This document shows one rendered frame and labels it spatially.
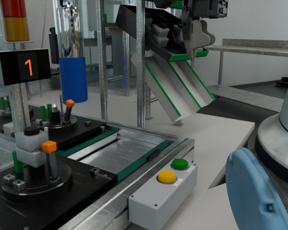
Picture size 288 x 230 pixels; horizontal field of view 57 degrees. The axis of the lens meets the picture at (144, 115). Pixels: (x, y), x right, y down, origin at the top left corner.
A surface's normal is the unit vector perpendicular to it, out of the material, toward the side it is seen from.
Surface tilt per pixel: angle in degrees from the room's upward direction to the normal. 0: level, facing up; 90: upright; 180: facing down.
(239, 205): 98
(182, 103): 45
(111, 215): 90
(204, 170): 0
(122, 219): 90
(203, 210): 0
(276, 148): 50
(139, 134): 90
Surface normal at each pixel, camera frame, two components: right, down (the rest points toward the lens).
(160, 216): 0.84, 0.16
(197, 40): -0.54, 0.31
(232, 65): 0.47, 0.26
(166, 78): 0.52, -0.53
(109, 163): 0.00, -0.95
